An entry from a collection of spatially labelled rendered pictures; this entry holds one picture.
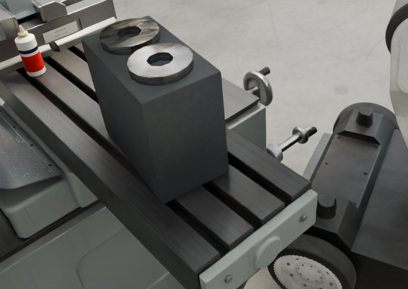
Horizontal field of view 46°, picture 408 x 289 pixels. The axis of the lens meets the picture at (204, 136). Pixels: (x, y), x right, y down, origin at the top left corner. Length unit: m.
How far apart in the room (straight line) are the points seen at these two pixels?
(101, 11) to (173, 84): 0.60
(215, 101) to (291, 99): 1.85
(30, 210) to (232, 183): 0.42
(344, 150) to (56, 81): 0.75
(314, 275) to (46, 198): 0.62
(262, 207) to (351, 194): 0.54
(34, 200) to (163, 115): 0.42
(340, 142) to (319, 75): 1.37
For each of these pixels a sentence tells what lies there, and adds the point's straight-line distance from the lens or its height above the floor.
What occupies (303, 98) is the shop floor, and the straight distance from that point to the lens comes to 2.52.
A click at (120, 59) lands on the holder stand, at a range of 0.71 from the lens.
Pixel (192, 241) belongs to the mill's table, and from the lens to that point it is 0.68.
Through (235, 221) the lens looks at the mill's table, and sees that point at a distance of 0.70.
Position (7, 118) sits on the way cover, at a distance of 1.14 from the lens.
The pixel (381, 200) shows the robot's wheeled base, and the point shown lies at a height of 0.57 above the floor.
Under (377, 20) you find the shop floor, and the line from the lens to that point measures 3.27.
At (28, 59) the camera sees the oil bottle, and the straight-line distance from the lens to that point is 1.08.
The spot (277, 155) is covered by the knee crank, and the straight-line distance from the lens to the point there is 1.39.
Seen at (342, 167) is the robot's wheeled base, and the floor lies 0.59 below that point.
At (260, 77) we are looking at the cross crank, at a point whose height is 0.69.
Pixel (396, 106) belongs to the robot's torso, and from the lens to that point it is 1.06.
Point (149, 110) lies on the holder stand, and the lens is 0.62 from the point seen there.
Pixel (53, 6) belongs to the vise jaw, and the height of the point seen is 1.04.
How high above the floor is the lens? 1.47
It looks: 40 degrees down
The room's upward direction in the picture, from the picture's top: 7 degrees counter-clockwise
